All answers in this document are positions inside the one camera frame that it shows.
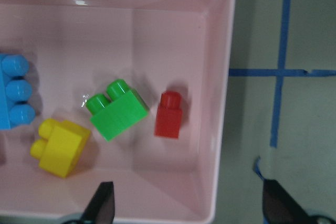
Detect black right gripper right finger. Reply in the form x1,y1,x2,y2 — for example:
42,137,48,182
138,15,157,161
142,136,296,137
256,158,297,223
262,179,315,223

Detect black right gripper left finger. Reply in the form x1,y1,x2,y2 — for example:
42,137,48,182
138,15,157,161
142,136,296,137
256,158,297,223
80,182,115,224

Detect yellow toy block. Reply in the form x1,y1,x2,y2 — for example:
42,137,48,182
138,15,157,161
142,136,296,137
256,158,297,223
30,118,91,178

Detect green toy block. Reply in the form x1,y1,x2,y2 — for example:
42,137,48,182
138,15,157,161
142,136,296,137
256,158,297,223
86,79,149,142

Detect red toy block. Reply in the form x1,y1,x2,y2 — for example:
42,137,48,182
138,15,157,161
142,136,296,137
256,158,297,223
154,90,183,139

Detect blue toy block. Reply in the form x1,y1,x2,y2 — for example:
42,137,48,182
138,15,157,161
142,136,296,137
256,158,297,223
1,54,35,130

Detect pink plastic box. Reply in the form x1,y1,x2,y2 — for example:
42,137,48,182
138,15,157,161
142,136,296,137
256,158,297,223
1,0,235,223

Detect brown paper table cover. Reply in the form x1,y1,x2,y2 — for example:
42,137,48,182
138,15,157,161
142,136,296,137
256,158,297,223
214,0,335,223

